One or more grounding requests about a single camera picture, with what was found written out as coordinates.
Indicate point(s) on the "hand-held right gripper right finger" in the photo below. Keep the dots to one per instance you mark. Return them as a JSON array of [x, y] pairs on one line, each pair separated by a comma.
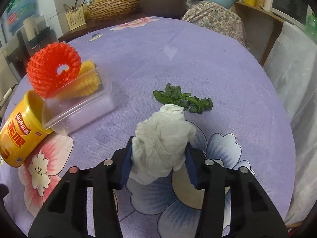
[[192, 171]]

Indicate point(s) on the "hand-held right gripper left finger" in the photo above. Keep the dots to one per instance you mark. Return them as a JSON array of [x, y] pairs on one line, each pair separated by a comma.
[[125, 171]]

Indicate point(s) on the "white tissue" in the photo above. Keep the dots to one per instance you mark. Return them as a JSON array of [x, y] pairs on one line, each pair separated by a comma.
[[161, 143]]

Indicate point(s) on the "clear plastic container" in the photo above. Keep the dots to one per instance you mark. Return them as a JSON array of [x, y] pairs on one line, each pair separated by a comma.
[[81, 119]]

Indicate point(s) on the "green vegetable scrap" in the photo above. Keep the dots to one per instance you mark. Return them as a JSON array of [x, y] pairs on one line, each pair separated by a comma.
[[173, 96]]

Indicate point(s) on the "yellow foam fruit net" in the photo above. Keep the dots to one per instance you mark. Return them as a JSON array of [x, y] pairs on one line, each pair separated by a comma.
[[89, 79]]

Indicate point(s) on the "yellow chips can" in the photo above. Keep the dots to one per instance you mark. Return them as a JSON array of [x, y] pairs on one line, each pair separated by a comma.
[[22, 133]]

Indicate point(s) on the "orange foam fruit net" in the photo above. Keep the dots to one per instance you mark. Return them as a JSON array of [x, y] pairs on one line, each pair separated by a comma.
[[42, 72]]

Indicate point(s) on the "purple floral printed tablecloth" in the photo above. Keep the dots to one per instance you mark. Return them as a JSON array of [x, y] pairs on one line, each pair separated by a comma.
[[198, 62]]

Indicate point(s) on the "white cloth cover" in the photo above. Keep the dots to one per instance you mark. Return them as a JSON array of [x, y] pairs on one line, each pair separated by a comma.
[[294, 79]]

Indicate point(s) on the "water dispenser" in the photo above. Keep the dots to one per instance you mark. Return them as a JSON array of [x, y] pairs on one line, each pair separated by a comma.
[[10, 72]]

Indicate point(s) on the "floral patterned cloth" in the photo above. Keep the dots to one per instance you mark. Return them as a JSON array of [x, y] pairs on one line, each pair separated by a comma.
[[215, 19]]

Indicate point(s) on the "beige chopstick holder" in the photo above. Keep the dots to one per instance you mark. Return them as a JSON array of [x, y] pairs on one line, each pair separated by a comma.
[[75, 19]]

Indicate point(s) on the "woven basket basin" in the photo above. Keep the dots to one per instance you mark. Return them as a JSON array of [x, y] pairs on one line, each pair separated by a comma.
[[114, 8]]

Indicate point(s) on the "brown pot with cream lid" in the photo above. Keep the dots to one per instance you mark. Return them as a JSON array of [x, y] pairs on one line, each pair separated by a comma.
[[161, 3]]

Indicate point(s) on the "bundle of dark chopsticks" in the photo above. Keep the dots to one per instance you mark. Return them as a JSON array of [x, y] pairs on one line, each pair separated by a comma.
[[74, 3]]

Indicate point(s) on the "green soda bottle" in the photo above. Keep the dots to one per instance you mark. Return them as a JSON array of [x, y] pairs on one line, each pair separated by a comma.
[[312, 26]]

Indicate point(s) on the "white microwave oven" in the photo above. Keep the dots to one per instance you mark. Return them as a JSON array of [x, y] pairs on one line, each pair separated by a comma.
[[288, 5]]

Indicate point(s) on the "blue water jug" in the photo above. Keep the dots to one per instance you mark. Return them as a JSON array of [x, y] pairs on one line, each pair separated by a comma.
[[19, 7]]

